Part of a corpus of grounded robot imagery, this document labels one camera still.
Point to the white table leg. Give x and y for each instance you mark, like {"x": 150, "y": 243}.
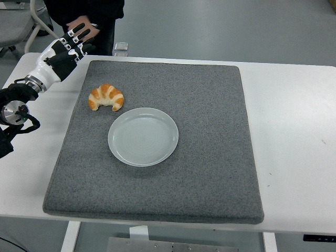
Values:
{"x": 270, "y": 242}
{"x": 70, "y": 237}

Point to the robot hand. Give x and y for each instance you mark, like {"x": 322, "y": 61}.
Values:
{"x": 44, "y": 69}

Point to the pale grey round plate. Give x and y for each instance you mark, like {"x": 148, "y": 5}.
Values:
{"x": 143, "y": 137}

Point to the grey office chair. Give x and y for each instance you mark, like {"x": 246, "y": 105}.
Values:
{"x": 13, "y": 26}

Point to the grey felt mat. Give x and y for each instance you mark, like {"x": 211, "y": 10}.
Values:
{"x": 183, "y": 105}

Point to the golden croissant bread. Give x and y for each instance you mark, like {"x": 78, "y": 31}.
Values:
{"x": 110, "y": 94}

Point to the person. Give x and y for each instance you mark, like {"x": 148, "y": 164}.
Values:
{"x": 105, "y": 13}

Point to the white under-table bracket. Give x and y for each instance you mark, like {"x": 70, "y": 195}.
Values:
{"x": 139, "y": 232}

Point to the black table control panel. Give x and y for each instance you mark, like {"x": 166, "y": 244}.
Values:
{"x": 319, "y": 237}

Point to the person's hand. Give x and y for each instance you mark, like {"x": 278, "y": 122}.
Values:
{"x": 95, "y": 32}

